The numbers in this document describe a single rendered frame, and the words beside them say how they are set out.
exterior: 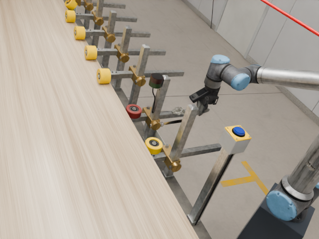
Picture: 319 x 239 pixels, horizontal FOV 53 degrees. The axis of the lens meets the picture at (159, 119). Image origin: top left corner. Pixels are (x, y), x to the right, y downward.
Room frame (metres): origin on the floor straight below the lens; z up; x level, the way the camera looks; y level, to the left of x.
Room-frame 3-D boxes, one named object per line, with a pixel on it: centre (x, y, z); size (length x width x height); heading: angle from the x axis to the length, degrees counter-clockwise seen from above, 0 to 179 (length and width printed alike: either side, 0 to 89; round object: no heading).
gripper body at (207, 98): (1.54, -0.22, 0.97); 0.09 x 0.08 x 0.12; 125
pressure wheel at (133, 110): (1.28, 0.14, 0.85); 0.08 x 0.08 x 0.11
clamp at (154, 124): (1.32, 0.05, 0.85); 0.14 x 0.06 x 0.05; 36
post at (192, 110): (1.10, -0.12, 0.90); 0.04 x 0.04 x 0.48; 36
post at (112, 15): (1.91, 0.47, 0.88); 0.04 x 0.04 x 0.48; 36
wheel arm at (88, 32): (1.98, 0.45, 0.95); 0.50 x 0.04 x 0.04; 126
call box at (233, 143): (0.89, -0.27, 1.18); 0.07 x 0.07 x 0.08; 36
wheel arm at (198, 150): (1.19, -0.17, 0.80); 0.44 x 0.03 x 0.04; 126
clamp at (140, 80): (1.53, 0.19, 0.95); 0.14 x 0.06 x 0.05; 36
